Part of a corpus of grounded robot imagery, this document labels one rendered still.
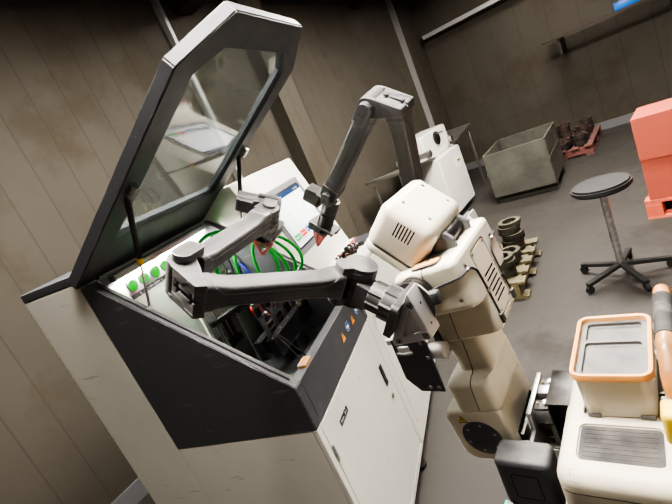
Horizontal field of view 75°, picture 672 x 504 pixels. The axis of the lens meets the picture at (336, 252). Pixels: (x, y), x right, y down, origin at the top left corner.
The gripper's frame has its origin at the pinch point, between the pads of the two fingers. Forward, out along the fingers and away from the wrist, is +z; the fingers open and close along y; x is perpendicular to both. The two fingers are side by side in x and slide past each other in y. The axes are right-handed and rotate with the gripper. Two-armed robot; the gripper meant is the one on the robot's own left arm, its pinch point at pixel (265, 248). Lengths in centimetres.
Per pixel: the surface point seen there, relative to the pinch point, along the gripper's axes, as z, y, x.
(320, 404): 31, 25, 35
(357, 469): 52, 30, 54
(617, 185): 15, -168, 148
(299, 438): 37, 35, 33
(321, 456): 40, 36, 41
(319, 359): 27.2, 12.3, 28.8
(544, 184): 140, -390, 177
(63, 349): 50, 35, -56
